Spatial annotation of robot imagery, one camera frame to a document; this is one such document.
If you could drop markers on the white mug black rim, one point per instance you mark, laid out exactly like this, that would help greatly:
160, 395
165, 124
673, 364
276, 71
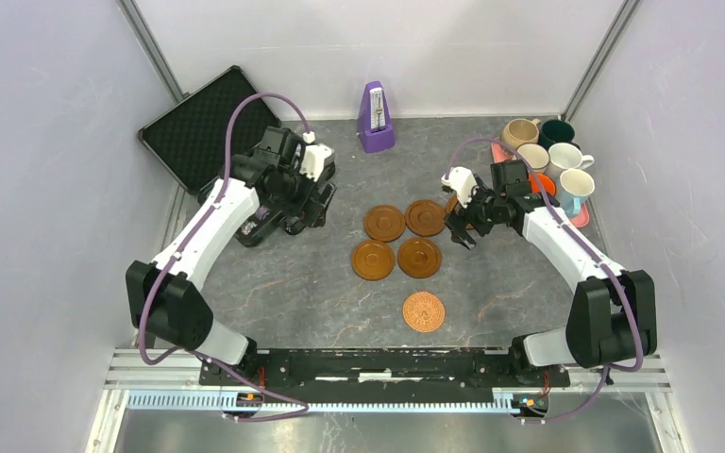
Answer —
535, 155

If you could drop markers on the wooden coaster three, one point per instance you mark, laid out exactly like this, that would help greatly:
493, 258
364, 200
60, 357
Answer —
372, 260

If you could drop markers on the beige ceramic mug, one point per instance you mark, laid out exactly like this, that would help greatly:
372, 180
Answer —
520, 131

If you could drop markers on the wooden coaster four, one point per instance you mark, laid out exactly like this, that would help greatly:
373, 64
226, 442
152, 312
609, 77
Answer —
419, 257

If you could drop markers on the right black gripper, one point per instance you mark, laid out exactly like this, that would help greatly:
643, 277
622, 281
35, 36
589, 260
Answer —
456, 219

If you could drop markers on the pink tray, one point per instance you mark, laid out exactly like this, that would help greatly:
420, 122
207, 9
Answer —
580, 220

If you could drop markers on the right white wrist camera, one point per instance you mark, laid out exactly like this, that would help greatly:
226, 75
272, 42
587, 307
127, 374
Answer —
462, 182

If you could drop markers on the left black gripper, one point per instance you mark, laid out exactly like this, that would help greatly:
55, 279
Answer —
307, 210

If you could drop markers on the aluminium frame rail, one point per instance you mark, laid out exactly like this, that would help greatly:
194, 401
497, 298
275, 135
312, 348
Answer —
176, 385

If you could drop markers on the purple metronome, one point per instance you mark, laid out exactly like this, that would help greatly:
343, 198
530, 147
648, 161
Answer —
374, 124

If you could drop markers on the wooden coaster two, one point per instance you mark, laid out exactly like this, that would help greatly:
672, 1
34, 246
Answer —
425, 218

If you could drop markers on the wooden coaster one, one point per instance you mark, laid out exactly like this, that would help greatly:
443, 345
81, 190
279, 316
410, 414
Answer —
384, 223

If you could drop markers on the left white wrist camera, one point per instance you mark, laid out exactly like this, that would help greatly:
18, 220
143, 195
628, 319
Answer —
316, 159

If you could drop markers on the orange mug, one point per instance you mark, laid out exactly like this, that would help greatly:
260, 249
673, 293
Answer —
541, 181

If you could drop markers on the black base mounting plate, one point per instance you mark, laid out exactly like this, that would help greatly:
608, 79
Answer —
387, 375

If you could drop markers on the wooden coaster five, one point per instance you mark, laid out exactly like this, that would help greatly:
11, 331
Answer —
457, 217

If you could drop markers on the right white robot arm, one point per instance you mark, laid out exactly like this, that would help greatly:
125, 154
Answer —
612, 318

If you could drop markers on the light blue mug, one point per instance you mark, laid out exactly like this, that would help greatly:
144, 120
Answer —
574, 186

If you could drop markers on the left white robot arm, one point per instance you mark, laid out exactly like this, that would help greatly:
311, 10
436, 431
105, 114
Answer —
164, 295

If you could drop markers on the woven rattan coaster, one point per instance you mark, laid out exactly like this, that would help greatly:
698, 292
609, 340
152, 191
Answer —
423, 312

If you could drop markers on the black poker chip case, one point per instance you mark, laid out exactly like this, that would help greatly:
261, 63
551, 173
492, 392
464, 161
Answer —
195, 142

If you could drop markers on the dark green mug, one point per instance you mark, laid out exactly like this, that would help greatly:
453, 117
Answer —
555, 131

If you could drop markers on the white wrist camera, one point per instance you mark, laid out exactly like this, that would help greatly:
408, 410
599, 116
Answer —
316, 159
462, 182

